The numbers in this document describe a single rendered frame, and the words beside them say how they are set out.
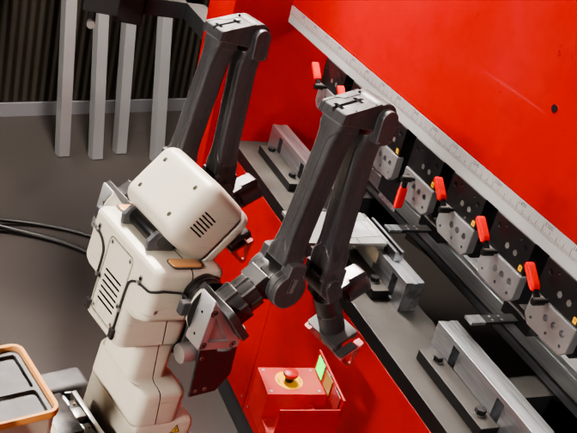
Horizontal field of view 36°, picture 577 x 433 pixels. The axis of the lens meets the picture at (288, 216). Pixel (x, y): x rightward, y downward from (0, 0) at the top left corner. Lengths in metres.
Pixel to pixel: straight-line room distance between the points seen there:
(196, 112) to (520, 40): 0.75
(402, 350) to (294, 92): 1.29
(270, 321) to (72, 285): 1.18
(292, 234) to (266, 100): 1.63
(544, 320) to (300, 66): 1.61
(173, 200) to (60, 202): 2.78
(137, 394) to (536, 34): 1.17
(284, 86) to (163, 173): 1.53
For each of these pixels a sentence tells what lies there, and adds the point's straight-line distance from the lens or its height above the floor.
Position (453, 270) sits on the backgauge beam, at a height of 0.93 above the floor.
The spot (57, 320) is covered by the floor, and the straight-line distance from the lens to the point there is 3.69.
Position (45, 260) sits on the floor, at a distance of 4.06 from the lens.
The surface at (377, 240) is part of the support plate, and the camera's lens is 2.59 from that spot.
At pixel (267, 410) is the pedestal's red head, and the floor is 0.73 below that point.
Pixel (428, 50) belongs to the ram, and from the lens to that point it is 2.43.
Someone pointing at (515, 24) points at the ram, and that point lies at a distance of 2.15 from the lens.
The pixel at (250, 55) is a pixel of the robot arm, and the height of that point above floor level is 1.56.
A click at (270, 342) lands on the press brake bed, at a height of 0.45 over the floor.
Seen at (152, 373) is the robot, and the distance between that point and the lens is 1.99.
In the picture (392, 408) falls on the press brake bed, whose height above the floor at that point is 0.77.
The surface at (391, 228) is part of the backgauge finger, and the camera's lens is 2.67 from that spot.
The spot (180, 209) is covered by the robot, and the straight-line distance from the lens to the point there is 1.75.
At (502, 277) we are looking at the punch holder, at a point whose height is 1.22.
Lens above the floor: 2.14
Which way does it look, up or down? 26 degrees down
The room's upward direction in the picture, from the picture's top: 15 degrees clockwise
